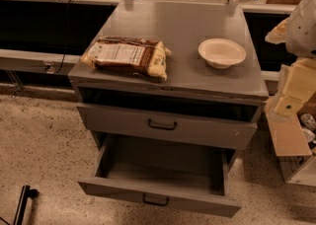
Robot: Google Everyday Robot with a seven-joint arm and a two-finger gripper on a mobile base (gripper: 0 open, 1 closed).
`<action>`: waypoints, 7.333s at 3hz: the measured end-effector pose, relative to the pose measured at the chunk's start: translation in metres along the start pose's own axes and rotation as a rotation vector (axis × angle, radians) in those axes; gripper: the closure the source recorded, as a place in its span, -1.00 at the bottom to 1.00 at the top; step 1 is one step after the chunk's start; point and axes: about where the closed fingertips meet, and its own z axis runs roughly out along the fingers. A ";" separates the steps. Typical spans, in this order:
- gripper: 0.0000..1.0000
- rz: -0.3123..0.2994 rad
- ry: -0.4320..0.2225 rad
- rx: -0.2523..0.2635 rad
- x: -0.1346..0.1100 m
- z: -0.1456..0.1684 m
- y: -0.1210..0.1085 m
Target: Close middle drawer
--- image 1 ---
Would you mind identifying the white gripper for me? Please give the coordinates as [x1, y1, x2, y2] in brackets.
[265, 18, 316, 117]

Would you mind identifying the grey drawer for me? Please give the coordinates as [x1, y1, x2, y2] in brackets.
[77, 103, 257, 150]
[79, 135, 241, 217]

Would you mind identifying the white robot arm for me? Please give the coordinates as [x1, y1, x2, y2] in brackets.
[265, 0, 316, 117]

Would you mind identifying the grey top drawer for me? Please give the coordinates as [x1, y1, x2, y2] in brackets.
[77, 103, 257, 150]

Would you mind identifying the grey drawer cabinet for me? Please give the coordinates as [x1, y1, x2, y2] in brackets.
[67, 0, 270, 151]

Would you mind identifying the white paper bowl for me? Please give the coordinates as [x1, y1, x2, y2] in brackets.
[197, 38, 246, 69]

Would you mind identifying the open cardboard box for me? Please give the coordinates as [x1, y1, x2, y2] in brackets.
[265, 98, 316, 187]

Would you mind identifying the brown snack bag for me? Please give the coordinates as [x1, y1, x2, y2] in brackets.
[80, 37, 172, 81]

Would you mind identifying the black metal stand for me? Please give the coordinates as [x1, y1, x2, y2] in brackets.
[13, 185, 39, 225]

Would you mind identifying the black hanging cable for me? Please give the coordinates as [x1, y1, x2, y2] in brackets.
[53, 0, 85, 75]

